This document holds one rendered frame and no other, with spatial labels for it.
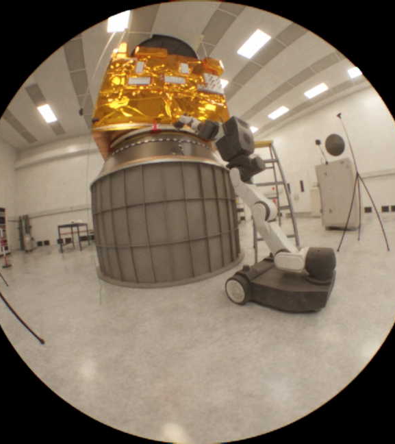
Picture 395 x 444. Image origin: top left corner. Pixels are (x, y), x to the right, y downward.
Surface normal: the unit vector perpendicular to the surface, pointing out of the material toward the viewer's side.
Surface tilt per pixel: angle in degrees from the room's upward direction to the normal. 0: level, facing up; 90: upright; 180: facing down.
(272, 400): 0
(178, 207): 90
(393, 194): 90
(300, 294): 90
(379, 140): 90
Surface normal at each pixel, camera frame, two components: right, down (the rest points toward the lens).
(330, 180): -0.92, 0.11
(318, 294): -0.59, 0.09
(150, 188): 0.11, 0.02
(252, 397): -0.11, -0.99
